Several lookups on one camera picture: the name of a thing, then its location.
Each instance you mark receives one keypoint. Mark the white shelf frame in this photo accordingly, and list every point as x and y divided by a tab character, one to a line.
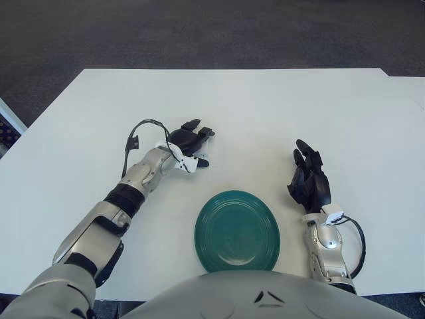
13	116

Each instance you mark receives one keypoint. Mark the dark green ribbed plate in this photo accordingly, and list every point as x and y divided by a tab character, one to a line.
237	232

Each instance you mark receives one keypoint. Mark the grey robot torso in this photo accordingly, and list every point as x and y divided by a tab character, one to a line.
259	295

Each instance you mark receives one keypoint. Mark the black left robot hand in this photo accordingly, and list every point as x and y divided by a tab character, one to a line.
184	141

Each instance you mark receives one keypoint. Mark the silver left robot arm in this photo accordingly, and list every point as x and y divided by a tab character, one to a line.
96	232

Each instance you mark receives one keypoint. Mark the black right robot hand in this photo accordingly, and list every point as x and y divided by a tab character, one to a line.
315	189

